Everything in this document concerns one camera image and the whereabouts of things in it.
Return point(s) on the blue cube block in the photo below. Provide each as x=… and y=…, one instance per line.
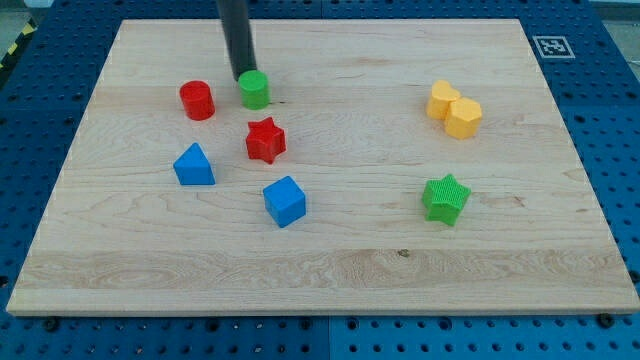
x=285, y=201

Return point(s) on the wooden board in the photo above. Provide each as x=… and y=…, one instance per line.
x=120, y=236

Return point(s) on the white fiducial marker tag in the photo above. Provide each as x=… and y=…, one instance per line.
x=553, y=47

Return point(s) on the red star block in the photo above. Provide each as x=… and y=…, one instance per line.
x=265, y=140

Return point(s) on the red cylinder block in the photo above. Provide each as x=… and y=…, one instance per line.
x=197, y=100

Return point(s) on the green star block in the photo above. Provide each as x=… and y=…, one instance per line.
x=444, y=199

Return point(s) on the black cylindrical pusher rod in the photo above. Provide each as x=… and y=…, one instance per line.
x=235, y=22

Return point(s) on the blue triangle block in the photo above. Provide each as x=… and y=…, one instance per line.
x=192, y=167

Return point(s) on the green cylinder block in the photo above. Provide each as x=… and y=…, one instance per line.
x=254, y=89

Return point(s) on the yellow hexagon block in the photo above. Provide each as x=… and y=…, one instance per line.
x=463, y=118

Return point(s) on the yellow heart block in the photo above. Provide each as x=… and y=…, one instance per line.
x=441, y=96

